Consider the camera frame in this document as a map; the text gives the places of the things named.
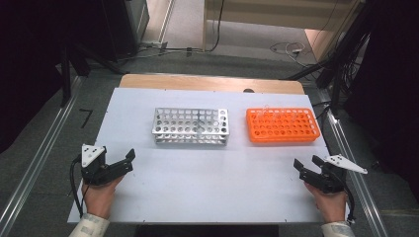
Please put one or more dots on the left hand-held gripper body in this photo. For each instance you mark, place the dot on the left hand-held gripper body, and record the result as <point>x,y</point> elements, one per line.
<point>95,168</point>

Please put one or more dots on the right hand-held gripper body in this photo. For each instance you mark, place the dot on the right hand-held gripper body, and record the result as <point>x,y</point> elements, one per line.
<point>329,177</point>

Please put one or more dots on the orange plastic test tube rack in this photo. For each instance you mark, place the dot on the orange plastic test tube rack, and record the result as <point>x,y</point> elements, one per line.
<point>283,130</point>

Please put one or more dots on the silver metal test tube rack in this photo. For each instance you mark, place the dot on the silver metal test tube rack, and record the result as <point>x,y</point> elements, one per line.
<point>189,131</point>

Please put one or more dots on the clear test tube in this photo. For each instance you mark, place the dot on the clear test tube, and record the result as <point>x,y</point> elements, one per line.
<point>263,112</point>

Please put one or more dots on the person's right hand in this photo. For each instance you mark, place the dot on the person's right hand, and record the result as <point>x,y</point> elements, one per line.
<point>329,204</point>

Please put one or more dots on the person's left hand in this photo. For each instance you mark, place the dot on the person's left hand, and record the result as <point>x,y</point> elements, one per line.
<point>100,199</point>

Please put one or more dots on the white board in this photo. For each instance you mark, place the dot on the white board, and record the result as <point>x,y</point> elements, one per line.
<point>210,184</point>

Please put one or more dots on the black metal stand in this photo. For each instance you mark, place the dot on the black metal stand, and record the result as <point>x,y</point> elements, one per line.
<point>336,59</point>
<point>66,75</point>

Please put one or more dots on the wooden table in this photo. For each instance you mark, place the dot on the wooden table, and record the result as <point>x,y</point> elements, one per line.
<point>204,82</point>

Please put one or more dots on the dark curtain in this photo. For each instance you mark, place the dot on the dark curtain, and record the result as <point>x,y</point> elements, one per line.
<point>392,82</point>
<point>26,49</point>

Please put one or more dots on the power strip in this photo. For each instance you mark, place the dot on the power strip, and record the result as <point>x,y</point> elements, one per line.
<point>153,45</point>

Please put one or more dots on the dark cabinet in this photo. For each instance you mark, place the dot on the dark cabinet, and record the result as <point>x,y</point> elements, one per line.
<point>126,26</point>

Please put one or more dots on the light wooden furniture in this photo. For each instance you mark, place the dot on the light wooden furniture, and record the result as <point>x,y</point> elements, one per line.
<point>263,11</point>

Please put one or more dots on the aluminium floor rail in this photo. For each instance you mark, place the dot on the aluminium floor rail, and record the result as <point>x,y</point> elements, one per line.
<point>359,187</point>
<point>36,158</point>

